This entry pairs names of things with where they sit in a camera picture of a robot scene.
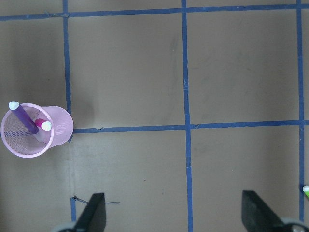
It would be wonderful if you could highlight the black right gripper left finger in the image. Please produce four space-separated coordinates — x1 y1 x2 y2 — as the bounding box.
72 193 107 232

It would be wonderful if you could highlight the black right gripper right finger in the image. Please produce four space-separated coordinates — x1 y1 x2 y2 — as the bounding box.
241 190 284 232

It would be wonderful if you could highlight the pink pen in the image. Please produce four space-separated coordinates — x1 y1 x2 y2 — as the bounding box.
34 118 52 131

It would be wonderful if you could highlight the purple pen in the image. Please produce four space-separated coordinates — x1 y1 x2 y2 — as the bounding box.
8 101 39 135

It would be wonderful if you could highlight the pink mesh cup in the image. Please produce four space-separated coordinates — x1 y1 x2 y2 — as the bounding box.
0 103 73 158

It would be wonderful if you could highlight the green pen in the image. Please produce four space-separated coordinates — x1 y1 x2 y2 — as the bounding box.
302 185 309 199

